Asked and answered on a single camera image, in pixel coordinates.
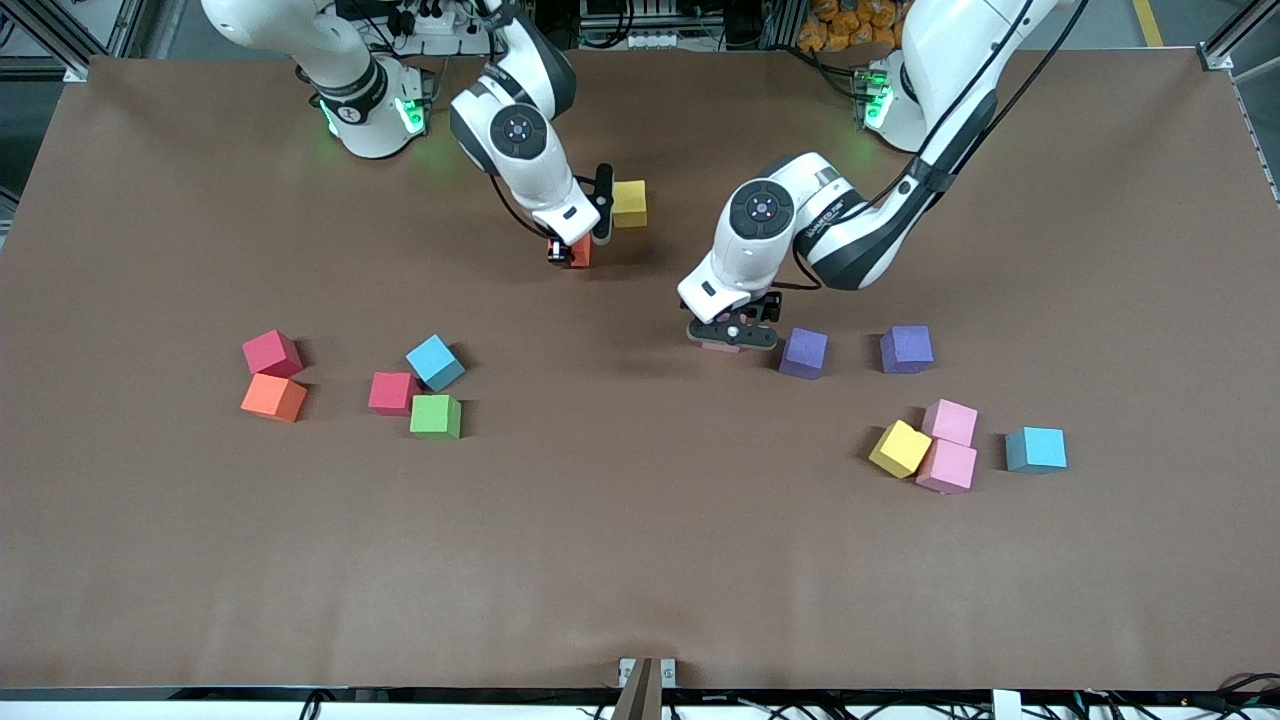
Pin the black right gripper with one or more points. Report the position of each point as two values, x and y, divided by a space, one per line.
558 249

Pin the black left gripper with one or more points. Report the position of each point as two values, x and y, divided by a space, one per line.
768 305

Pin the orange foam cube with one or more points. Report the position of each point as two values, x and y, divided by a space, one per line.
273 396
580 252

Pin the light purple foam cube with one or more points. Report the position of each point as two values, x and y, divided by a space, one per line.
804 352

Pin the pink foam cube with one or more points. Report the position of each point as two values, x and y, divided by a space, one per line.
952 420
720 348
947 465

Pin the yellow foam cube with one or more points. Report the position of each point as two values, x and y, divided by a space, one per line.
900 447
630 205

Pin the dark purple foam cube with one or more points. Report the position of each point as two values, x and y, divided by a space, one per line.
907 347

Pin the blue foam cube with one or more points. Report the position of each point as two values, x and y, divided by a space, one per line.
435 360
1036 448

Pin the crimson foam cube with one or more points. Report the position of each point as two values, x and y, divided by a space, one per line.
270 352
388 392

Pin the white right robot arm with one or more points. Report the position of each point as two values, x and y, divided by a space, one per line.
545 185

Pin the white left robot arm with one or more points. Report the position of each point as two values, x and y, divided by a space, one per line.
750 260

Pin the green foam cube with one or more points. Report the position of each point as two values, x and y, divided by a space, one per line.
435 416

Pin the white power strip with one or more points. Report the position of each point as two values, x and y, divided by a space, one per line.
460 42

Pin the metal equipment rack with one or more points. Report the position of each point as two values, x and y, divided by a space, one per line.
650 20

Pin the brown table cover sheet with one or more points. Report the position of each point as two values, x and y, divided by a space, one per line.
640 550

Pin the bag of orange items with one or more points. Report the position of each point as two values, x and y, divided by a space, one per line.
850 25

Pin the white tag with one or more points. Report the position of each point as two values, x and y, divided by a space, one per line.
1006 705

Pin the metal bracket with brown post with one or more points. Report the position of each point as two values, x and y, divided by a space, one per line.
646 690

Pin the aluminium frame profile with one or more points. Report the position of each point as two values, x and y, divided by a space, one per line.
58 40
1218 57

